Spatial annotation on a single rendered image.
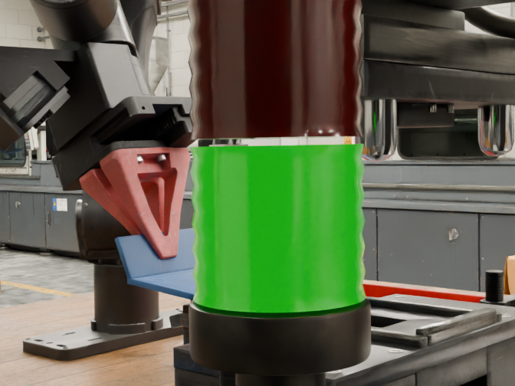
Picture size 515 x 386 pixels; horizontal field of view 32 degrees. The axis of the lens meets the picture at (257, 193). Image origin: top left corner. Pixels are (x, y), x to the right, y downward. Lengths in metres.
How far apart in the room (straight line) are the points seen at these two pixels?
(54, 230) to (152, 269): 8.63
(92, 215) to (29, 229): 8.80
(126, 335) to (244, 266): 0.68
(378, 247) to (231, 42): 5.99
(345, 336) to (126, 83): 0.46
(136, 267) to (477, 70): 0.26
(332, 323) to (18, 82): 0.43
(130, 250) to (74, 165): 0.08
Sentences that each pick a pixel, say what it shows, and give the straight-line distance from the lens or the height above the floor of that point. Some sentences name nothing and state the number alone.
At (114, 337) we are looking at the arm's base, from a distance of 0.85.
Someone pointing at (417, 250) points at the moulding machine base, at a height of 0.39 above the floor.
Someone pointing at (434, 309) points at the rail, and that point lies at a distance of 0.53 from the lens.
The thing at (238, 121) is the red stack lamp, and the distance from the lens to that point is 0.18.
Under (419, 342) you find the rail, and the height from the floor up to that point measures 0.99.
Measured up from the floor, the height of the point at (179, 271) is 1.00.
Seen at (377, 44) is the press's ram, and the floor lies 1.13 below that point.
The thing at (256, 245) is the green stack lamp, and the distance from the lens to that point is 0.18.
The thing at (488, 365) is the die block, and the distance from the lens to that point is 0.51.
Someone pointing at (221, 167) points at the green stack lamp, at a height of 1.08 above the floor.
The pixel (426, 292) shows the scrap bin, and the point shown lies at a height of 0.96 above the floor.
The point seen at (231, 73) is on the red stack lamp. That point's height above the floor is 1.10.
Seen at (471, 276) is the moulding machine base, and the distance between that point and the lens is 5.76.
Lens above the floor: 1.08
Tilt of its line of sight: 3 degrees down
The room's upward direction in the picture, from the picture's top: 1 degrees counter-clockwise
